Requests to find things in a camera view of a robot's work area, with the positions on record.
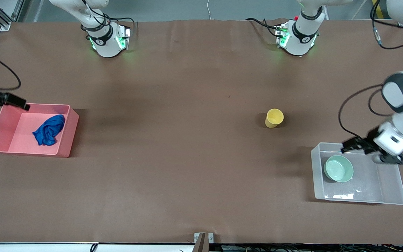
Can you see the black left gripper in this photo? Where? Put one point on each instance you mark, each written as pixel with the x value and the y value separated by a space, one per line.
pixel 368 142

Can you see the white table edge rail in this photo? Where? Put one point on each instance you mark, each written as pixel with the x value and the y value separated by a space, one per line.
pixel 47 247

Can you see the pink plastic box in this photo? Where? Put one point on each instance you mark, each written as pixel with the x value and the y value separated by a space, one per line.
pixel 22 140

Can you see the mint green bowl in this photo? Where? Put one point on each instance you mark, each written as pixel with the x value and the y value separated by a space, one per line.
pixel 338 168

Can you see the blue cloth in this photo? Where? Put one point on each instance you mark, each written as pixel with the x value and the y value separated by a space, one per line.
pixel 49 131

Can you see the brown table cover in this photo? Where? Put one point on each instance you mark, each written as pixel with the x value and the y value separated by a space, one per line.
pixel 201 105

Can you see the metal table bracket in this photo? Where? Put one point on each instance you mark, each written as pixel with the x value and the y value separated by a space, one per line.
pixel 201 241

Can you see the clear plastic box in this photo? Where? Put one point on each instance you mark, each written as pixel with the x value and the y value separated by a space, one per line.
pixel 394 182

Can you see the yellow plastic cup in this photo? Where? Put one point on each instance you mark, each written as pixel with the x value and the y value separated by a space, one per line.
pixel 274 117

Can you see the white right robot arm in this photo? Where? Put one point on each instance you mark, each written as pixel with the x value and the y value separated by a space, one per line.
pixel 105 47

